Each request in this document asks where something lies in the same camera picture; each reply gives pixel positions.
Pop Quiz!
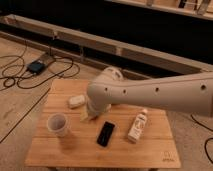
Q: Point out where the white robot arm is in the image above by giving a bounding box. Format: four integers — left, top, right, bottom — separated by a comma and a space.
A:
81, 67, 213, 121

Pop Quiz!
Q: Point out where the white rectangular block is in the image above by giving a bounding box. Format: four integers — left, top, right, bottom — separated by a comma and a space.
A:
68, 95, 86, 109

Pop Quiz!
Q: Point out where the black smartphone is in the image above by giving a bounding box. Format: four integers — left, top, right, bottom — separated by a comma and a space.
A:
97, 122, 115, 147

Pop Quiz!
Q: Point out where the white paper cup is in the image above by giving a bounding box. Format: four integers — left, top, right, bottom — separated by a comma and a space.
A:
46, 113, 68, 137

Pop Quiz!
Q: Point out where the wooden table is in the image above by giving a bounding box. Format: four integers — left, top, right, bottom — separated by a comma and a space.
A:
25, 79, 181, 169

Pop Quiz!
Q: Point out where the white bottle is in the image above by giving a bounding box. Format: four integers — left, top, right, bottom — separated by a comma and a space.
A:
127, 109, 148, 143

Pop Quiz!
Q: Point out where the blue power box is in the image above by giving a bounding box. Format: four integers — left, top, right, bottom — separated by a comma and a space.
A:
27, 61, 45, 74

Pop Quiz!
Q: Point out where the black cable right floor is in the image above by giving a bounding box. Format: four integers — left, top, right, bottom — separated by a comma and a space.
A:
189, 114, 213, 166

